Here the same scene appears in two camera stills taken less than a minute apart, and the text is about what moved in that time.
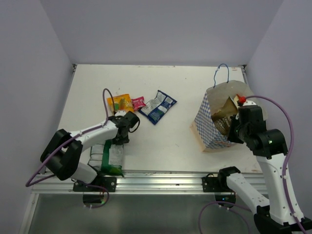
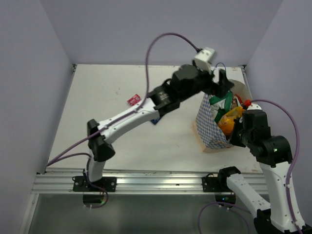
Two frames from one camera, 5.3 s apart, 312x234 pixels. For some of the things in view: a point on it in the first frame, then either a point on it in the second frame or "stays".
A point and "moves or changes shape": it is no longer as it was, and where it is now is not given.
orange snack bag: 122,103 → 226,122
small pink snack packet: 138,103 moves or changes shape
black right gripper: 231,137 stays
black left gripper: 125,140 → 223,84
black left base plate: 109,183 stays
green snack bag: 107,158 → 223,103
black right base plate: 215,185 stays
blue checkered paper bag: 208,137 stays
